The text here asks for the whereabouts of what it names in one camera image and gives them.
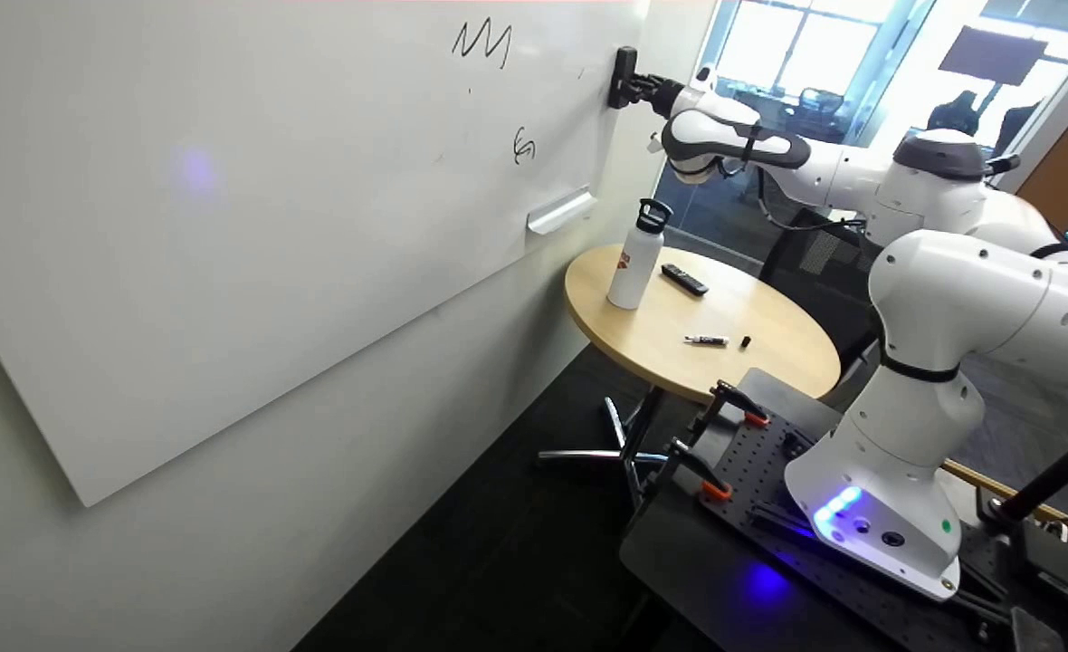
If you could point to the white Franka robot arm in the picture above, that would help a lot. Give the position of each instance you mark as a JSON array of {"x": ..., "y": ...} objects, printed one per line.
[{"x": 978, "y": 303}]

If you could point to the aluminium whiteboard marker tray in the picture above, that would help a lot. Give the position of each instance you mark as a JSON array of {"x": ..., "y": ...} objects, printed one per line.
[{"x": 564, "y": 211}]

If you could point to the black marker cap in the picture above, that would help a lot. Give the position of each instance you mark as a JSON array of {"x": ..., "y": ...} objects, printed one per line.
[{"x": 746, "y": 342}]

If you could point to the black screen on stand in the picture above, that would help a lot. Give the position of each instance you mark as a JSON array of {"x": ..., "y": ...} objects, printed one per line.
[{"x": 988, "y": 54}]

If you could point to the glass office window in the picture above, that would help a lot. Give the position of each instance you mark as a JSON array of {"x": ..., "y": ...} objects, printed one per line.
[{"x": 799, "y": 48}]

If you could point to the black office chair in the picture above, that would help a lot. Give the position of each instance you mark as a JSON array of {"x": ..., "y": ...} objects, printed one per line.
[{"x": 810, "y": 258}]

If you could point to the white dry-erase marker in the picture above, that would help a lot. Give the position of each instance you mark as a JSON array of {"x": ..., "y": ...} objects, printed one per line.
[{"x": 706, "y": 342}]

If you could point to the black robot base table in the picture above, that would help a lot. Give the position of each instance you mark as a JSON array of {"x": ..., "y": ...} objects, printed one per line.
[{"x": 735, "y": 543}]

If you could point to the white wall whiteboard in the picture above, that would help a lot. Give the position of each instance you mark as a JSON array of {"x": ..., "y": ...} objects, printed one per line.
[{"x": 253, "y": 217}]

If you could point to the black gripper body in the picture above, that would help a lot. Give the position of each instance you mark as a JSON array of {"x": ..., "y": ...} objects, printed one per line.
[{"x": 667, "y": 95}]

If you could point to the white bottle red logo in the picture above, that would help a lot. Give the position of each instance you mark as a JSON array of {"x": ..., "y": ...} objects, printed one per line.
[{"x": 634, "y": 265}]

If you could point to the black remote control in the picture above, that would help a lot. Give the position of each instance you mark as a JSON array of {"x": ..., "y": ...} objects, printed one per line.
[{"x": 687, "y": 280}]

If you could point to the light wooden board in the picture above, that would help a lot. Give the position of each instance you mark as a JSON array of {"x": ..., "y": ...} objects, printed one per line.
[{"x": 988, "y": 479}]

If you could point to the black tripod pole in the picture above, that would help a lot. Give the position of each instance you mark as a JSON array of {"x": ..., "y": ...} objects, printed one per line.
[{"x": 1052, "y": 470}]

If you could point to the round wooden table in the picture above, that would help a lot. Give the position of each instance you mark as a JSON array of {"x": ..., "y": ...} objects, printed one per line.
[{"x": 677, "y": 328}]

